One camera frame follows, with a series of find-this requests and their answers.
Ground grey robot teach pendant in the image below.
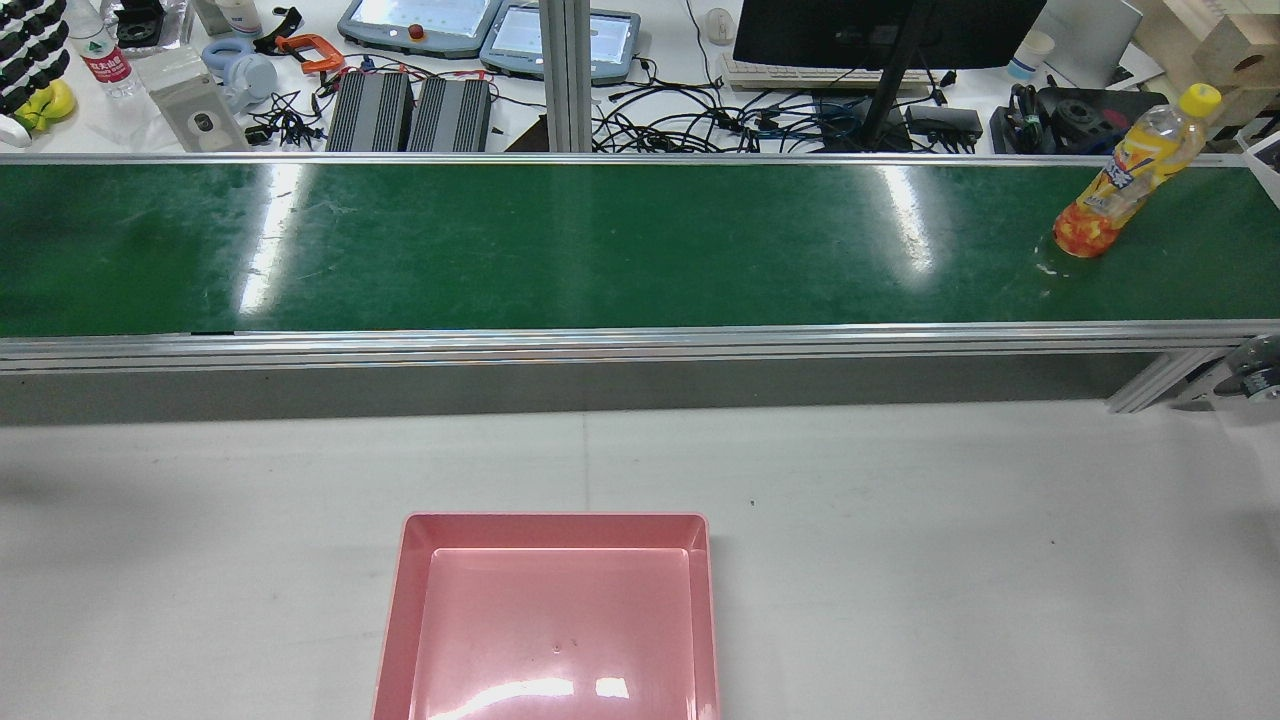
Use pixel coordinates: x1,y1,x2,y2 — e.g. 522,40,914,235
337,0,501,59
480,3,642,86

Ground wooden blocks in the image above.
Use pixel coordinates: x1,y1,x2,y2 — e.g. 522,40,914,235
1133,0,1280,131

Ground aluminium profile post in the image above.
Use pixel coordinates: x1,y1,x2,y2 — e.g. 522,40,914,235
540,0,593,153

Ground blue cable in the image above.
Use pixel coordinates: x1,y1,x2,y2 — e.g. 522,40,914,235
745,100,861,151

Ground black round robot part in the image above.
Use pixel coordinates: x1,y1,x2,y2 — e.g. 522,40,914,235
1037,87,1169,154

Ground orange clamp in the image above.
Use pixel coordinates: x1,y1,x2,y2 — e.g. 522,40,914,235
275,33,345,76

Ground black monitor stand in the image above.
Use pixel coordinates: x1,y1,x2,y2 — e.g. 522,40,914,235
820,0,946,153

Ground black strap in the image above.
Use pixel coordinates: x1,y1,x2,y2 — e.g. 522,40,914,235
255,8,304,56

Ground orange juice bottle yellow cap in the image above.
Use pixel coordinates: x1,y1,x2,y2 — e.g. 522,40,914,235
1053,83,1224,259

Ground small black cable bundle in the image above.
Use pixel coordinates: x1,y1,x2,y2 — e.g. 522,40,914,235
245,90,326,149

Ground black cable tangle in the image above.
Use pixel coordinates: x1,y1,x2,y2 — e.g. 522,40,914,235
592,60,871,153

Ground pink plastic basket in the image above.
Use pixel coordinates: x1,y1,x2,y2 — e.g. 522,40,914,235
372,512,722,720

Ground black part in clear box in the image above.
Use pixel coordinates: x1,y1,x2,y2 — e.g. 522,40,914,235
115,0,191,51

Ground black white stacked parts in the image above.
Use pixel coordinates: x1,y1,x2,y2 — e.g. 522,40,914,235
0,0,71,116

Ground yellow green toy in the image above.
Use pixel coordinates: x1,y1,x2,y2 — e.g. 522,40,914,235
14,80,76,131

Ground clear water bottle red label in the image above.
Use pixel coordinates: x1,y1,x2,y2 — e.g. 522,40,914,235
68,0,141,99

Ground light blue headphones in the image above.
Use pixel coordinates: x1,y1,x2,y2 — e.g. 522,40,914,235
202,38,279,111

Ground black finned power supply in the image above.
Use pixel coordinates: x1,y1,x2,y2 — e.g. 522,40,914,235
408,77,493,153
326,72,413,153

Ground paper cup blue stripes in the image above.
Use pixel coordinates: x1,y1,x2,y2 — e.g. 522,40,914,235
1007,30,1057,81

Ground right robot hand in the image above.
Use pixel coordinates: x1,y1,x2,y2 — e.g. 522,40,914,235
1215,335,1280,403

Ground black docking hub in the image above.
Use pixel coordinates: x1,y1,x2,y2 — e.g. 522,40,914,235
905,103,984,143

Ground green conveyor belt aluminium frame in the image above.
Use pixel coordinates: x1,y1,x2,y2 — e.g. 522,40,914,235
0,152,1280,413

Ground white keyboard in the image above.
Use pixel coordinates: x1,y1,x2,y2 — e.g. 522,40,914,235
722,55,936,97

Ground black Huawei monitor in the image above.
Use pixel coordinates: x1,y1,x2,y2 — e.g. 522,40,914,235
733,0,1048,71

